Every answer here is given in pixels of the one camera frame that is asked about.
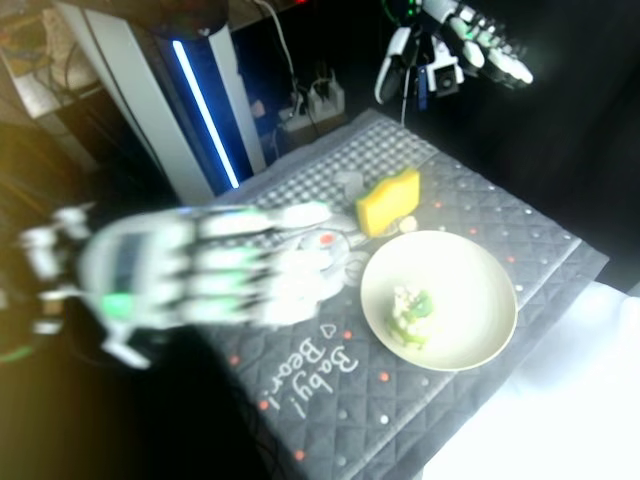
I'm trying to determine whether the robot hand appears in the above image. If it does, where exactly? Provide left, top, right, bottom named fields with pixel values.
left=77, top=199, right=335, bottom=371
left=439, top=0, right=535, bottom=91

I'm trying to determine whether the yellow and green wavy sponge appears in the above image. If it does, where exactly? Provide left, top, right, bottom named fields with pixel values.
left=354, top=167, right=422, bottom=239

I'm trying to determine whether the green and white toy cake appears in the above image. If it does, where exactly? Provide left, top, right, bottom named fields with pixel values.
left=387, top=284, right=435, bottom=351

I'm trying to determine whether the grey quilt with bear print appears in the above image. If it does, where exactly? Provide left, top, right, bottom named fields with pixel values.
left=199, top=108, right=611, bottom=480

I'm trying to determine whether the white tower with blue light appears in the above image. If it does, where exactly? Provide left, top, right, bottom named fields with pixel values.
left=54, top=0, right=266, bottom=204

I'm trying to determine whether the white power strip with plugs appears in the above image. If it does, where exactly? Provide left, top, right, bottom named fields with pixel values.
left=279, top=74, right=347, bottom=134

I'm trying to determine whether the round cream plate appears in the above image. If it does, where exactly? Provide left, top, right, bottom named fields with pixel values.
left=359, top=229, right=519, bottom=372

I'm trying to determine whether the white cable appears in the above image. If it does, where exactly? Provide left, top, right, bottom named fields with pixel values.
left=252, top=0, right=301, bottom=101

